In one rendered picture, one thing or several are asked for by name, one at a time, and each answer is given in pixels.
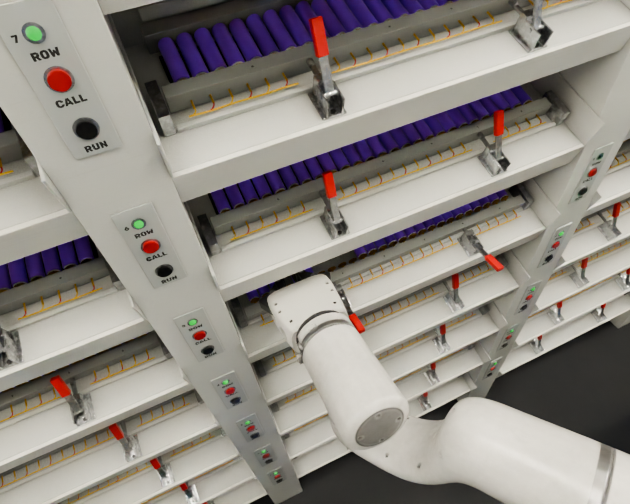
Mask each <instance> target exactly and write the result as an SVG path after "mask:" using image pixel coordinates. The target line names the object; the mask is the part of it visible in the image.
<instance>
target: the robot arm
mask: <svg viewBox="0 0 630 504"><path fill-rule="evenodd" d="M291 276H292V278H293V279H294V281H295V283H293V284H291V285H289V286H286V285H285V281H284V278H282V279H280V280H277V281H275V282H274V283H275V284H274V285H273V287H272V288H271V290H270V291H269V294H267V295H265V296H264V297H263V298H261V299H260V300H259V304H260V307H261V308H262V309H263V310H265V311H266V312H268V313H270V314H271V316H272V318H273V320H274V322H275V324H276V326H277V328H278V329H279V331H280V333H281V334H282V336H283V337H284V339H285V340H286V342H287V343H288V344H289V345H290V346H291V348H292V349H293V350H294V351H296V352H297V353H300V354H298V355H296V358H297V361H298V363H299V364H300V365H301V364H304V365H305V367H306V369H307V371H308V373H309V375H310V377H311V379H312V381H313V383H314V385H315V387H316V389H317V391H318V393H319V395H320V397H321V399H322V401H323V403H324V404H325V407H326V409H327V412H328V416H329V420H330V424H331V427H332V429H333V432H334V433H335V435H336V437H337V438H338V440H339V441H340V442H341V443H342V444H343V445H344V446H345V447H347V448H348V449H349V450H351V451H352V452H354V453H355V454H357V455H358V456H360V457H362V458H363V459H365V460H366V461H368V462H370V463H372V464H373V465H375V466H377V467H379V468H381V469H383V470H384V471H386V472H388V473H390V474H392V475H394V476H397V477H399V478H401V479H404V480H407V481H410V482H413V483H418V484H424V485H440V484H448V483H463V484H466V485H469V486H472V487H474V488H476V489H478V490H480V491H482V492H484V493H485V494H487V495H489V496H491V497H493V498H495V499H497V500H498V501H500V502H502V503H504V504H630V454H627V453H625V452H622V451H620V450H617V449H615V448H613V447H610V446H608V445H605V444H603V443H600V442H598V441H595V440H593V439H590V438H588V437H585V436H582V435H580V434H577V433H575V432H572V431H570V430H567V429H565V428H562V427H560V426H557V425H555V424H552V423H549V422H547V421H544V420H542V419H539V418H537V417H534V416H532V415H529V414H527V413H524V412H522V411H519V410H517V409H514V408H512V407H509V406H507V405H504V404H501V403H499V402H496V401H493V400H489V399H485V398H481V397H468V398H465V399H462V400H460V401H459V402H457V403H456V404H455V405H454V406H453V407H452V408H451V409H450V411H449V412H448V414H447V416H446V417H445V419H444V420H425V419H420V418H417V417H413V416H411V415H408V414H409V405H408V402H407V401H406V399H405V398H404V396H403V395H402V393H401V392H400V391H399V389H398V388H397V386H396V385H395V384H394V382H393V381H392V379H391V378H390V376H389V375H388V374H387V372H386V371H385V369H384V368H383V366H382V365H381V364H380V362H379V361H378V359H377V358H376V357H375V355H374V354H373V352H372V351H371V349H370V348H369V347H368V345H367V344H366V342H365V341H364V340H363V338H362V337H361V335H360V334H359V332H358V331H357V329H356V328H355V327H354V325H353V324H352V322H351V321H350V320H349V317H348V314H347V311H346V309H345V307H344V304H343V302H342V300H341V298H340V296H339V294H338V293H337V291H336V289H335V287H334V285H333V284H332V279H331V274H330V272H324V273H318V274H316V273H312V272H305V270H302V271H300V272H297V273H295V274H292V275H291Z"/></svg>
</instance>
